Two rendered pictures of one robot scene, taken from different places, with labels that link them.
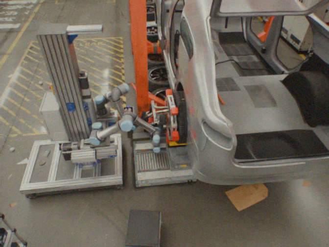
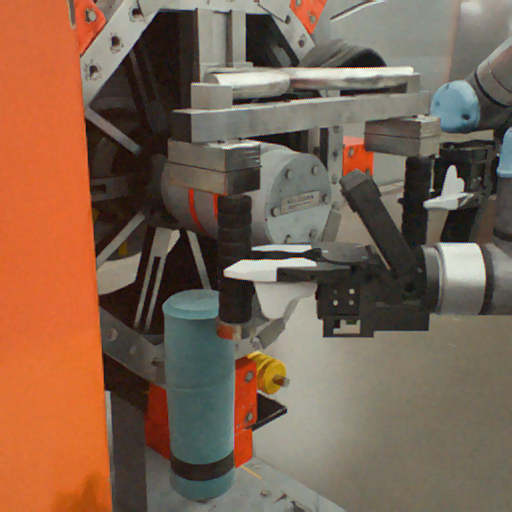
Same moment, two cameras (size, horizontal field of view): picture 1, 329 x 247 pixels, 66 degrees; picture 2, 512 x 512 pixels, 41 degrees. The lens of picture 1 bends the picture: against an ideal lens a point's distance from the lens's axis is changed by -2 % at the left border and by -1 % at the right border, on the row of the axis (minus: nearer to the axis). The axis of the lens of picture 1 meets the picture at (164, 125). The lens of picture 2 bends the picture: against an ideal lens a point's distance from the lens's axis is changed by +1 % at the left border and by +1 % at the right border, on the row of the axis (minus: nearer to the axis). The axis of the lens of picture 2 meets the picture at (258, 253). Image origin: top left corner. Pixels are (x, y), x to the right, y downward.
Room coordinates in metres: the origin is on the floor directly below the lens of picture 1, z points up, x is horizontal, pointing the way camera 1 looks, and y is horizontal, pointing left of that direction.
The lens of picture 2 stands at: (2.93, 0.73, 1.04)
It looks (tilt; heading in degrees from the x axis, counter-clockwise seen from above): 17 degrees down; 233
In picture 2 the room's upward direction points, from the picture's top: straight up
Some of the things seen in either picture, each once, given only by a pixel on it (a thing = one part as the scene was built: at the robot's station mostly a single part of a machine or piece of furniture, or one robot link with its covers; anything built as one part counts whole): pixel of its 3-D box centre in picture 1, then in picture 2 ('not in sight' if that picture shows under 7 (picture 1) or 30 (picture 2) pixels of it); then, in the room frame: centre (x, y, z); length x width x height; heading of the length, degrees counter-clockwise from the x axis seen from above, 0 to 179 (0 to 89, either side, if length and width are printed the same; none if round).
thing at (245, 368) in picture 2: (172, 138); (197, 405); (2.42, -0.12, 0.48); 0.16 x 0.12 x 0.17; 99
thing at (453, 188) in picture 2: not in sight; (447, 187); (2.18, 0.15, 0.85); 0.09 x 0.03 x 0.06; 18
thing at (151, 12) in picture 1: (148, 13); not in sight; (7.43, 0.54, 0.39); 0.66 x 0.66 x 0.24
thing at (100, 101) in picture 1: (100, 101); not in sight; (2.55, 0.81, 0.98); 0.13 x 0.12 x 0.14; 138
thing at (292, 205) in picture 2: (164, 118); (243, 193); (2.41, -0.01, 0.85); 0.21 x 0.14 x 0.14; 99
